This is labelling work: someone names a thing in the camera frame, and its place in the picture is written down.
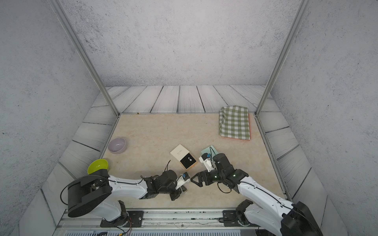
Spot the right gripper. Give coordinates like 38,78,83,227
190,169,226,187

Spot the cream box black drawer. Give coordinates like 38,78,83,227
180,153,197,170

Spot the cream jewelry box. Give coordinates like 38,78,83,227
170,144,190,161

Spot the mint green jewelry box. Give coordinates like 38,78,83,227
201,146,219,156

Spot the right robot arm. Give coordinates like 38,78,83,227
194,153,322,236

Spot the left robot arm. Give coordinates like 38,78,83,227
66,169,190,227

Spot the green checkered cloth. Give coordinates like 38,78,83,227
219,105,251,140

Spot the pink board under cloth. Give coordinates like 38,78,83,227
220,114,252,141

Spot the purple bowl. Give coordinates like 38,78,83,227
107,137,127,154

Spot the lime green bowl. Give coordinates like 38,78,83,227
87,159,109,175

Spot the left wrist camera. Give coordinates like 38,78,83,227
176,172,191,189

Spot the front aluminium rail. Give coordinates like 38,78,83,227
54,208,271,236

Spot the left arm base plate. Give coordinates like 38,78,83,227
100,210,144,228

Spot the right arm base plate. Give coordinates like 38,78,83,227
218,210,258,227

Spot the right aluminium frame post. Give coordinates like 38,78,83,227
255,0,311,117

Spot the aluminium frame post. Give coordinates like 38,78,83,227
48,0,121,118
255,0,311,117

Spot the left aluminium frame post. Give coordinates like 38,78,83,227
48,0,121,118

